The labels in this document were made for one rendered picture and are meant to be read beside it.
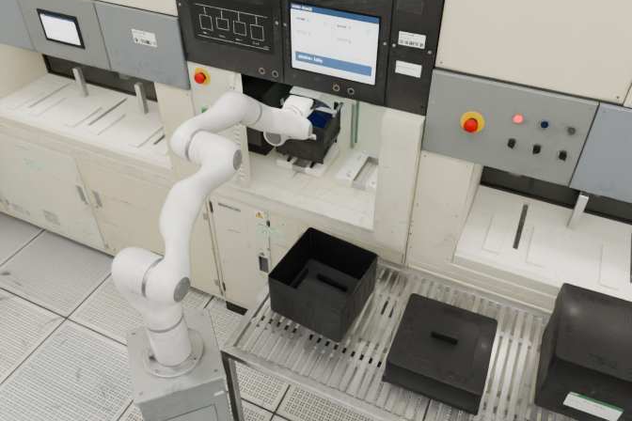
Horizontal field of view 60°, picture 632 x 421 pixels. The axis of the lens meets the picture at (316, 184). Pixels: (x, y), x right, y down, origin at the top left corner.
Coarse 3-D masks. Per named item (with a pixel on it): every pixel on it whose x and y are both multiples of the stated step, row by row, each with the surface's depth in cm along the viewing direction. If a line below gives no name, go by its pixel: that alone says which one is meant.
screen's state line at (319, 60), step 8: (296, 56) 173; (304, 56) 172; (312, 56) 171; (320, 56) 170; (320, 64) 171; (328, 64) 170; (336, 64) 169; (344, 64) 167; (352, 64) 166; (360, 64) 165; (360, 72) 167; (368, 72) 166
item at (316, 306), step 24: (312, 240) 200; (336, 240) 193; (288, 264) 190; (312, 264) 204; (336, 264) 200; (360, 264) 193; (288, 288) 176; (312, 288) 195; (336, 288) 195; (360, 288) 179; (288, 312) 184; (312, 312) 176; (336, 312) 169; (336, 336) 177
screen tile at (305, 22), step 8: (296, 16) 165; (304, 16) 164; (312, 16) 163; (296, 24) 167; (304, 24) 165; (312, 24) 164; (320, 24) 163; (328, 32) 163; (296, 40) 170; (304, 40) 169; (312, 40) 167; (320, 40) 166; (328, 40) 165; (304, 48) 170; (312, 48) 169; (320, 48) 168; (328, 48) 167
